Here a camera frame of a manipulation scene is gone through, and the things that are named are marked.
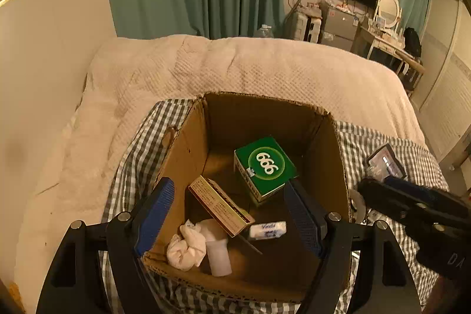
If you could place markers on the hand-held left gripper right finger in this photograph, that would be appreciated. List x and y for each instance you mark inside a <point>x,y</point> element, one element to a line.
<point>301,222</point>

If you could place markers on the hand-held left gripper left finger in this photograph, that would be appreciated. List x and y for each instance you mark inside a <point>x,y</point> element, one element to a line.
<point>158,214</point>

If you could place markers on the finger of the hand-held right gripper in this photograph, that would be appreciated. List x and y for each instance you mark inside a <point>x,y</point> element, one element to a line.
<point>386,200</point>
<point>414,190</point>

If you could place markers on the brown cardboard box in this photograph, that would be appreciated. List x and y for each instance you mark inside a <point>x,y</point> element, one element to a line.
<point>220,122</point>

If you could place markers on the grey tape roll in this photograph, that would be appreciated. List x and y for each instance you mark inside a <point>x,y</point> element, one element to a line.
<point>357,207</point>

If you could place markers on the white tissue packet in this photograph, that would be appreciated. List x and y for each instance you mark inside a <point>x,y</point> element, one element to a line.
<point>266,230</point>

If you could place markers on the clear plastic-wrapped package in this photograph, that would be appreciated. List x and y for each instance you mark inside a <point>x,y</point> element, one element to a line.
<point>386,161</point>

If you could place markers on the crumpled white tissue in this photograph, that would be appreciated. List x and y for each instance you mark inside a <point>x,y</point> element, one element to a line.
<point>187,247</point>

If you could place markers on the grey checked cloth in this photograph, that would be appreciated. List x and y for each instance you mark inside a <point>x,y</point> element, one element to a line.
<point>368,144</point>

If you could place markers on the brown and yellow carton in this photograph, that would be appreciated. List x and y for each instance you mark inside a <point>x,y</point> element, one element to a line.
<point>220,205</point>

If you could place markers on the green square box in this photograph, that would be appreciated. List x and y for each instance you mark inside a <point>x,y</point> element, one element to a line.
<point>265,159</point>

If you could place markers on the white plastic bottle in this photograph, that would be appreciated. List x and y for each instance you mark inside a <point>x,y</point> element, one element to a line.
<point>219,258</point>

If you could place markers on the white sliding wardrobe door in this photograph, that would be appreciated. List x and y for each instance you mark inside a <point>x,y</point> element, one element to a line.
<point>449,86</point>

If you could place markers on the black bag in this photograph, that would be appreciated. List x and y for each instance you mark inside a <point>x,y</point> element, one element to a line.
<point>412,41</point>

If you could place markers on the white dressing table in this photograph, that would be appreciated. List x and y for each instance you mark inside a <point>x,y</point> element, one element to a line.
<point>382,41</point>

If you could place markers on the beige textured blanket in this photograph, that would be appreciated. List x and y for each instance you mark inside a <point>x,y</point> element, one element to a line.
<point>257,67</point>

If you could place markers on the grey storage cabinet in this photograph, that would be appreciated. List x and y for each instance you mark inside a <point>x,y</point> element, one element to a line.
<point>338,23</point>

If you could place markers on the white oval mirror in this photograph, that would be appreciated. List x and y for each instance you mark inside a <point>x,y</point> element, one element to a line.
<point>388,8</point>

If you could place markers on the clear water bottle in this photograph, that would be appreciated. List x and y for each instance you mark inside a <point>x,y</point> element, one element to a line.
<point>263,32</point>

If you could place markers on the white low cabinet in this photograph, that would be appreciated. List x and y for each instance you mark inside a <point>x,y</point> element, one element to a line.
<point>298,25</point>

